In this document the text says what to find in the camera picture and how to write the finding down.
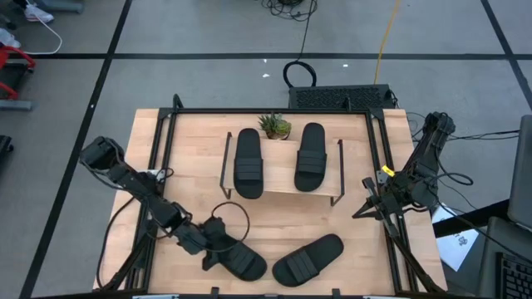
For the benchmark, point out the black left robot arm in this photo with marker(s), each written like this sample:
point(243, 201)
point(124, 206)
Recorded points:
point(137, 182)

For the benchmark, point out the grey laptop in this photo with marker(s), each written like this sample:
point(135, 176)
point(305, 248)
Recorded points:
point(521, 174)

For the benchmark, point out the white paper sheet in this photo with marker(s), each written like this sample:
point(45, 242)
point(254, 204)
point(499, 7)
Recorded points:
point(457, 249)

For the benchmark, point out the wooden shelf with black frame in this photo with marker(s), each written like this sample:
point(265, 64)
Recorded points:
point(278, 166)

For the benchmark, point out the red metal cart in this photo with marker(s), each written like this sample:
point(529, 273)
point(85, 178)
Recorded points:
point(5, 52)

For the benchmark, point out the potted green succulent plant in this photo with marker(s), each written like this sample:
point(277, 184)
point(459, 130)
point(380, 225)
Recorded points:
point(275, 126)

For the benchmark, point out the black desk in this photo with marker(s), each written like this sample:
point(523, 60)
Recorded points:
point(469, 218)

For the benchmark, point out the black rubber slide sandal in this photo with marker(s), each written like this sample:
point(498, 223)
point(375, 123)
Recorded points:
point(245, 261)
point(311, 162)
point(248, 166)
point(305, 261)

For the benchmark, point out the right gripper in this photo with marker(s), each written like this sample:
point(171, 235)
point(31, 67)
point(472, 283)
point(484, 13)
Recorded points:
point(384, 201)

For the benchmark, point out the yellow tag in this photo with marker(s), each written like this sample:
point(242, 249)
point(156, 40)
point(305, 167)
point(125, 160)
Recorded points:
point(387, 170)

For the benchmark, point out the black metal table frame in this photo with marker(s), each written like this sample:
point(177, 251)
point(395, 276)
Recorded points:
point(270, 111)

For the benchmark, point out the black perforated computer tower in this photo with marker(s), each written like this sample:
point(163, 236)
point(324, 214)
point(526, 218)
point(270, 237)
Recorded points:
point(332, 97)

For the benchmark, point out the person's white shoe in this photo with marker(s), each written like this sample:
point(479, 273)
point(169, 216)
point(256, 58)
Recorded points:
point(8, 38)
point(37, 13)

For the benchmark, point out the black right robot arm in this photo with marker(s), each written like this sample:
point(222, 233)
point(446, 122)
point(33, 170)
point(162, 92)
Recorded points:
point(428, 153)

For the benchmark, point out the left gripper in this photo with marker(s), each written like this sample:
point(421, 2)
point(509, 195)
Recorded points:
point(191, 238)

